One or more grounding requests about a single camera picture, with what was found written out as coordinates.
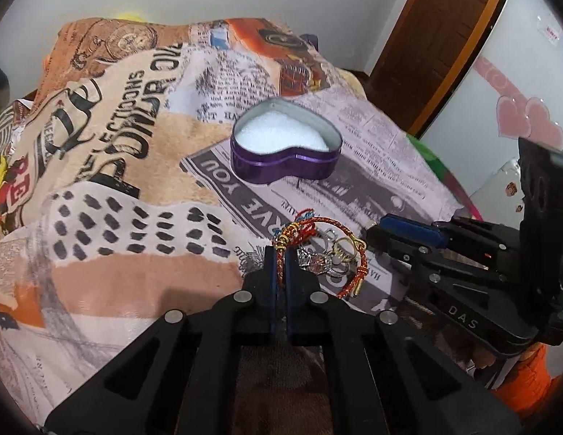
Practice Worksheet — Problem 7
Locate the silver crown ring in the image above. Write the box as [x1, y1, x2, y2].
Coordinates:
[297, 248, 334, 275]

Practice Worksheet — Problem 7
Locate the red gold braided bracelet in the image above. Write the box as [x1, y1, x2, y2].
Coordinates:
[271, 216, 370, 300]

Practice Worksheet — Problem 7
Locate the red string bead bracelet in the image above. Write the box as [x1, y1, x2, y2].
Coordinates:
[293, 207, 317, 228]

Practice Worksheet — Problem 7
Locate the gold ring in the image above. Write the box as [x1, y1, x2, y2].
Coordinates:
[332, 236, 359, 264]

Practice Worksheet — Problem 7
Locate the purple heart-shaped tin box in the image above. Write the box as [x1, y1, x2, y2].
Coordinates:
[229, 97, 344, 185]

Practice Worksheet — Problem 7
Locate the newspaper print blanket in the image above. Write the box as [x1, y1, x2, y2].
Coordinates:
[0, 18, 460, 425]

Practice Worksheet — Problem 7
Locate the brown wooden door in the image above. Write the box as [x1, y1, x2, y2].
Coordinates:
[366, 0, 501, 134]

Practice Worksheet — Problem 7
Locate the pink heart wall sticker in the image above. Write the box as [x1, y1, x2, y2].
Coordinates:
[473, 56, 563, 151]

